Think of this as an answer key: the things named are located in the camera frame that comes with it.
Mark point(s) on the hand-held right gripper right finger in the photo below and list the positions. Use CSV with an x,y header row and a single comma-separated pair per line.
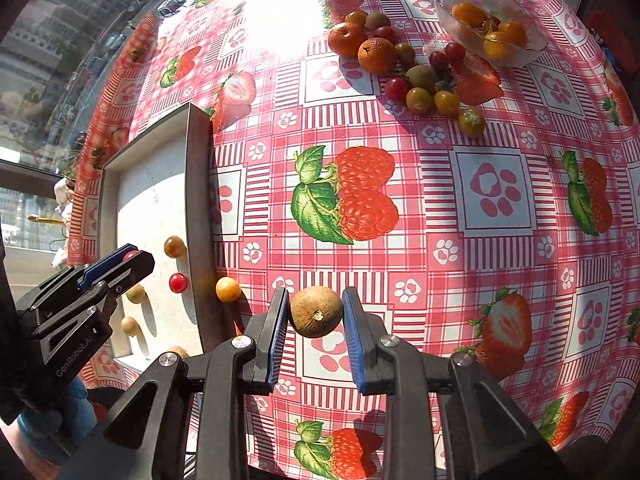
x,y
355,345

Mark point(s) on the red stool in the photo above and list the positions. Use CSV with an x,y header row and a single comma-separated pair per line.
x,y
607,35

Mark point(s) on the orange cherry tomato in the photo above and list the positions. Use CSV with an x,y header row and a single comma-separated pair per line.
x,y
356,17
175,246

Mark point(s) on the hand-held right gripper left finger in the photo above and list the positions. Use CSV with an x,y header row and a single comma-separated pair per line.
x,y
277,340

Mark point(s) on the grey rectangular tray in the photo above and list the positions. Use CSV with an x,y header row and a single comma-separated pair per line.
x,y
145,200

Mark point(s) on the brown longan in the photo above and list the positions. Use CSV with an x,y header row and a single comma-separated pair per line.
x,y
130,326
176,351
135,293
316,311

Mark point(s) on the person's left hand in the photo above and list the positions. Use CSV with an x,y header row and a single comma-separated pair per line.
x,y
82,405

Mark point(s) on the red cherry tomato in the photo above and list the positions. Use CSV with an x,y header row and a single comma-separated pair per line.
x,y
178,282
385,35
397,88
455,52
131,255
439,60

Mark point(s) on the parked car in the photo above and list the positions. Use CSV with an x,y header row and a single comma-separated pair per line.
x,y
172,6

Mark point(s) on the clear glass bowl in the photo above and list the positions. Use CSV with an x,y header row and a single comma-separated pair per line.
x,y
522,5

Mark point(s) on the red strawberry print tablecloth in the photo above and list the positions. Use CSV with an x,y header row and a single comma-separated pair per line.
x,y
450,240

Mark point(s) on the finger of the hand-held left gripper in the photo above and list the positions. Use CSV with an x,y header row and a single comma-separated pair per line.
x,y
132,272
107,262

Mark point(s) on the hanging pale garment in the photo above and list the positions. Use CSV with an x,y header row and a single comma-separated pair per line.
x,y
62,195

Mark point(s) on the orange tangerine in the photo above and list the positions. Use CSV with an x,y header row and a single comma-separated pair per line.
x,y
377,55
346,39

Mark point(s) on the olive green cherry tomato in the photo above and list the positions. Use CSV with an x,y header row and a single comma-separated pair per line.
x,y
377,21
420,76
405,53

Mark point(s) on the striped yellow cherry tomato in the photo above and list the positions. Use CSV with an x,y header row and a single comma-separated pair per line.
x,y
471,122

